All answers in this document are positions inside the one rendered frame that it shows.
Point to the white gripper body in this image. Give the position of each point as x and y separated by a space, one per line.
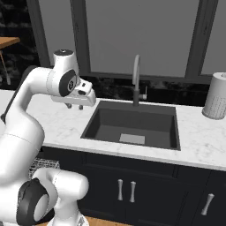
79 99

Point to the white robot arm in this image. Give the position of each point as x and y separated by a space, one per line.
20 138

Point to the grey dishwasher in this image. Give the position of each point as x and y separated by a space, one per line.
44 165

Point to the dark cupboard door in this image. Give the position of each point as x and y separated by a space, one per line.
217 203
103 191
159 200

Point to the dark grey sink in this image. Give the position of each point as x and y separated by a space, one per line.
132 125

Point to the grey sink tap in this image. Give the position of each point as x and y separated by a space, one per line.
136 76

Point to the dark drawer front panel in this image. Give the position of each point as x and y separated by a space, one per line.
129 163

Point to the dark framed window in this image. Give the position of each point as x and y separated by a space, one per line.
138 35

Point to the wooden table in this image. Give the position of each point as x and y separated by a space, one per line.
7 41

